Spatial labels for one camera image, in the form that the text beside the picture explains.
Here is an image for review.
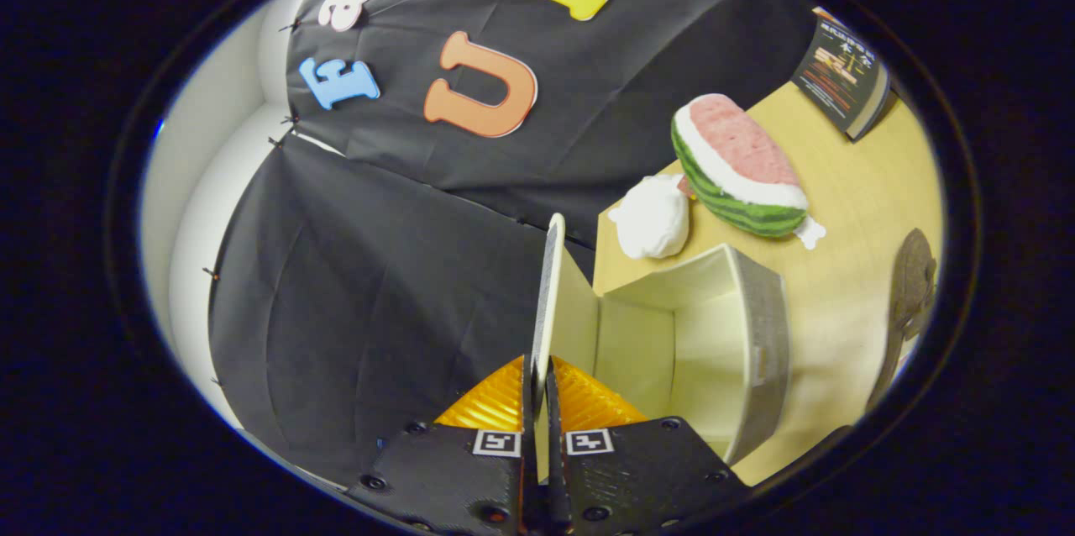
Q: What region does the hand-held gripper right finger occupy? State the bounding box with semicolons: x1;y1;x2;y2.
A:
546;355;750;536

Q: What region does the black cover book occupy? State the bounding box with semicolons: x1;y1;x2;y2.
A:
791;7;891;142

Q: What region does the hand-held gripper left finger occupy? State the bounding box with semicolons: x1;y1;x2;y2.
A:
347;354;540;536

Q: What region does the white plush toy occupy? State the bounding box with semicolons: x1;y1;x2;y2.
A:
607;173;691;260

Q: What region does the brown fuzzy shoe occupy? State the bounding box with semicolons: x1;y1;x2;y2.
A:
865;228;938;413

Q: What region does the grey fabric storage box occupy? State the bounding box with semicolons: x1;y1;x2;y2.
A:
531;213;792;482

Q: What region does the watermelon slice plush toy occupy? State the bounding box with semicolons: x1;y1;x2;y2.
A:
670;93;828;251

